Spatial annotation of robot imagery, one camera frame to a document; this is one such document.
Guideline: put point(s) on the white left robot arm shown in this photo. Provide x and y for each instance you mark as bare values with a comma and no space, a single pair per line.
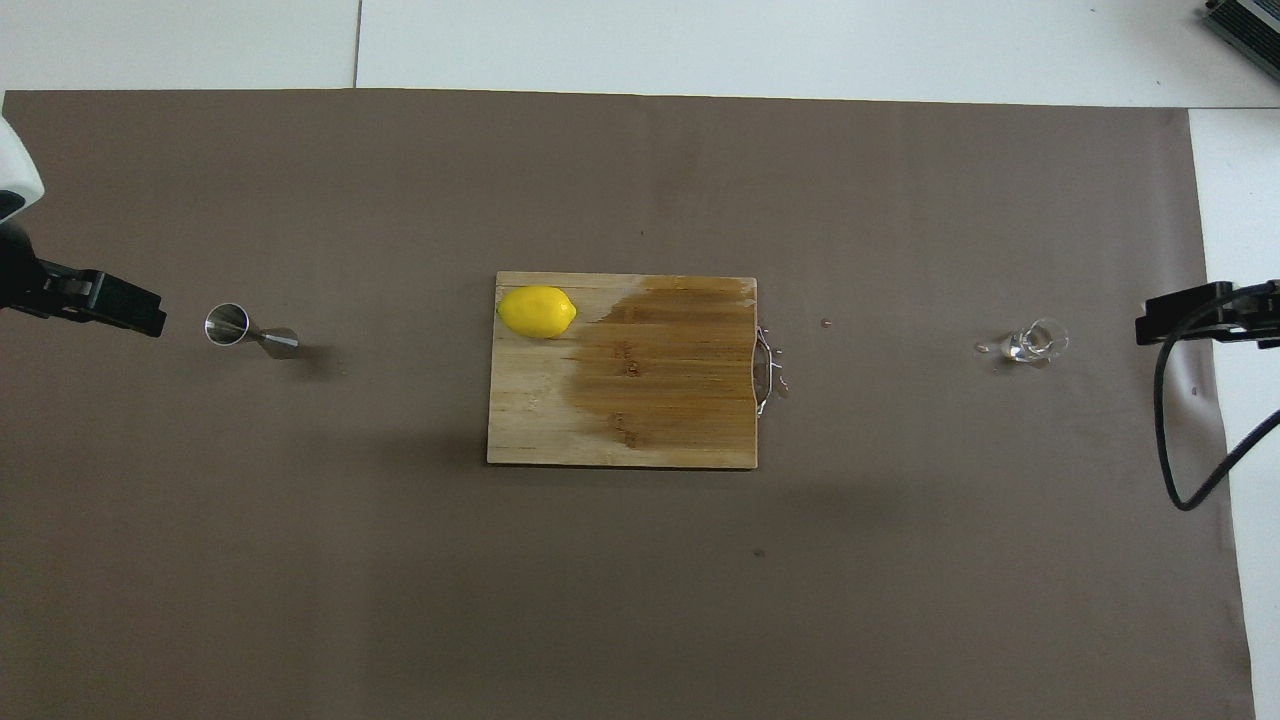
15,160

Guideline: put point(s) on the steel double jigger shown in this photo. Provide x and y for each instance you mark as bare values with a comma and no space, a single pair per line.
227,324

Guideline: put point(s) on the wooden cutting board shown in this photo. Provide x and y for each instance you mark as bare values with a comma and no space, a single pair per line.
530,420

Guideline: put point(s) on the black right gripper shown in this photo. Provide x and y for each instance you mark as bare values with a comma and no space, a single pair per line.
1262,315

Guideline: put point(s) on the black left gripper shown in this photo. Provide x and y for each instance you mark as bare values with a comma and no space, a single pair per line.
18,270

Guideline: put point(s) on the yellow lemon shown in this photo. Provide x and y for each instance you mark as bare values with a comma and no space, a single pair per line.
537,311

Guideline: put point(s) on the brown paper table mat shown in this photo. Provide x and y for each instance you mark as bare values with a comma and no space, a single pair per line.
640,600

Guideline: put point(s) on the black ribbed metal device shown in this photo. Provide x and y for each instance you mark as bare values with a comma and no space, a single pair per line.
1250,30

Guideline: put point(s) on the small clear glass cup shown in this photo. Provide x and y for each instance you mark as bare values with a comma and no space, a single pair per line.
1035,343

